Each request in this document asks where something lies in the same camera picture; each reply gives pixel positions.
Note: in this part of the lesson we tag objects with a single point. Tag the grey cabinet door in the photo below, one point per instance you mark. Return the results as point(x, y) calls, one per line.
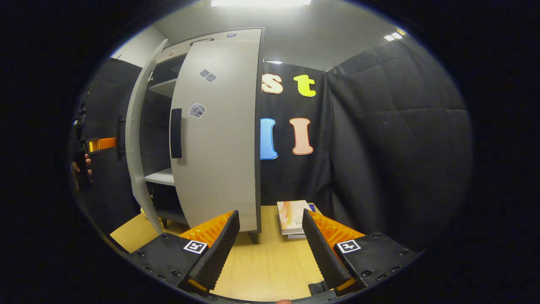
point(219, 169)
point(133, 169)

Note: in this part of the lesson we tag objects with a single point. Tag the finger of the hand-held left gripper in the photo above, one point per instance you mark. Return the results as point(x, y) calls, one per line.
point(101, 144)

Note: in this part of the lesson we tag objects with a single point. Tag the grey cabinet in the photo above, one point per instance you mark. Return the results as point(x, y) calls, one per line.
point(158, 126)

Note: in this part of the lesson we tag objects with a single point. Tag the cream orange book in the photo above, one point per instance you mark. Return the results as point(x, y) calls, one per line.
point(291, 215)

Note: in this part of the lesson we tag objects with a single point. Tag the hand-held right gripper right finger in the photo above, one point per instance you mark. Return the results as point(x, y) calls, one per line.
point(325, 253)

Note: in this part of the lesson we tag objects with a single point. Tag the small ceiling light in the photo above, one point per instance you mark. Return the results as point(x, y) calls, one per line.
point(273, 62)
point(393, 36)

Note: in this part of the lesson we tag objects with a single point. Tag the large ceiling light panel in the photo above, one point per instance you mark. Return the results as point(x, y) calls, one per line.
point(259, 2)

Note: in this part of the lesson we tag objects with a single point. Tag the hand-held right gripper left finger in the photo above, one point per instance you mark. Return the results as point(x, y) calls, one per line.
point(219, 253)

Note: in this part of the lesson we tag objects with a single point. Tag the black backdrop cloth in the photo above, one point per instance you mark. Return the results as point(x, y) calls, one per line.
point(379, 147)

